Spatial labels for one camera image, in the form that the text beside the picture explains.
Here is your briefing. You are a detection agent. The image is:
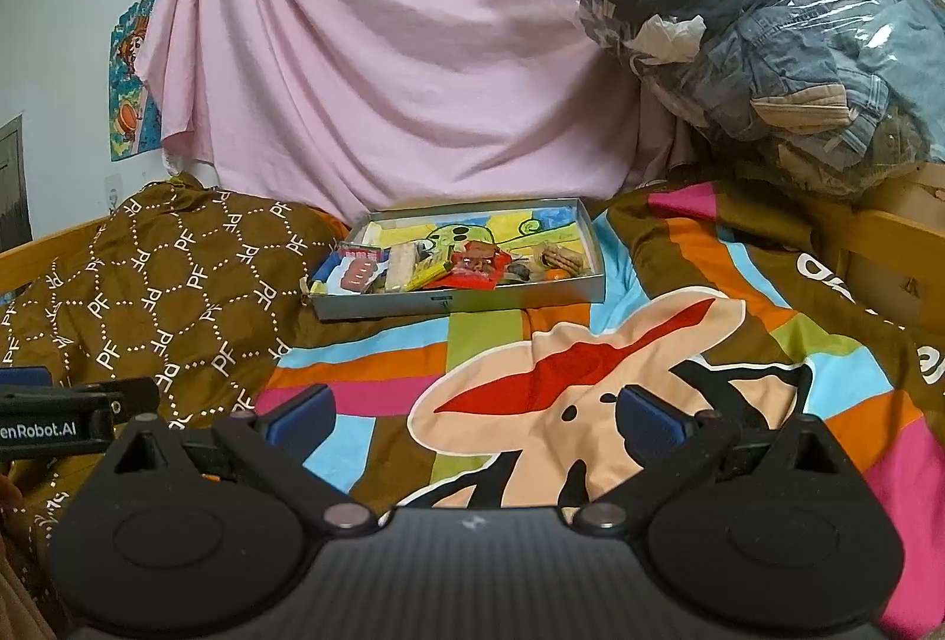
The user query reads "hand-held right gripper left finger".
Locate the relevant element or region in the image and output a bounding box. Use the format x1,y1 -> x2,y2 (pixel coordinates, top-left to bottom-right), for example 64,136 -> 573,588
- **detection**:
89,383 -> 381,534

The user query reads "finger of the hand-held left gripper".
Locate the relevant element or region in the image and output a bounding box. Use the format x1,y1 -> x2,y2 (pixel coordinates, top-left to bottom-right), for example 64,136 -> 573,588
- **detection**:
0,364 -> 54,392
74,376 -> 161,423

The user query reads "pink sausage packet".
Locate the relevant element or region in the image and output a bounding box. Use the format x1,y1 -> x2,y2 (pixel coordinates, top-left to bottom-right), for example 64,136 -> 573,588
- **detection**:
325,260 -> 385,296

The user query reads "beige rice bar packet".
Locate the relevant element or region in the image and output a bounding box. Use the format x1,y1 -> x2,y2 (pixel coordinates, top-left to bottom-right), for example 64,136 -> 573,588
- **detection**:
387,243 -> 421,293

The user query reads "green-label round biscuit packet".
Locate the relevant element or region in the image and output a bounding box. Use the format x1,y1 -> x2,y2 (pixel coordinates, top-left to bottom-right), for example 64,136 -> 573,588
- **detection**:
539,245 -> 588,272

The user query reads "clear bag of clothes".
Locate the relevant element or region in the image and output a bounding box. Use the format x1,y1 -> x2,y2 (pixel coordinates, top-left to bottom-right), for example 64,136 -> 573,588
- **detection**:
576,0 -> 945,198

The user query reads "grey cartoon-print box tray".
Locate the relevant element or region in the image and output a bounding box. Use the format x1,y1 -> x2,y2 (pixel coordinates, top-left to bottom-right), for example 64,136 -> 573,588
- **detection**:
306,197 -> 608,321

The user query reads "orange-red snack packet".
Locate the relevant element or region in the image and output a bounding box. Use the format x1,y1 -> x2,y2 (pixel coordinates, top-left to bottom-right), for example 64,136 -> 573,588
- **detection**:
450,245 -> 514,290

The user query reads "brown patterned blanket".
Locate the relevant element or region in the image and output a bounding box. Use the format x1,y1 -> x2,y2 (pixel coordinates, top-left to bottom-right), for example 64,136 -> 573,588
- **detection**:
0,171 -> 356,538

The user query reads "cartoon wall poster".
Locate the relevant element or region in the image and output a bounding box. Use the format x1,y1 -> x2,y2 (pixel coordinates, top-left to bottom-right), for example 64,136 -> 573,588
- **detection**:
109,0 -> 167,163

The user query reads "colourful cartoon printed blanket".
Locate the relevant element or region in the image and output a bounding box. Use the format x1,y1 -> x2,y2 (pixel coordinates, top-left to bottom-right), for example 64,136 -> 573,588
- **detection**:
251,178 -> 945,640

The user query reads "pink hanging sheet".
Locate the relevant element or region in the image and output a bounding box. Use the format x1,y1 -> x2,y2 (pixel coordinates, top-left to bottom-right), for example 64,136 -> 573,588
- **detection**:
136,0 -> 739,220

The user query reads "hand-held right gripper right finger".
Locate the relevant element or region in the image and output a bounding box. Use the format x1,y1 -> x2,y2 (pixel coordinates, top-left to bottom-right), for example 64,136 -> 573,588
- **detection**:
572,385 -> 850,534

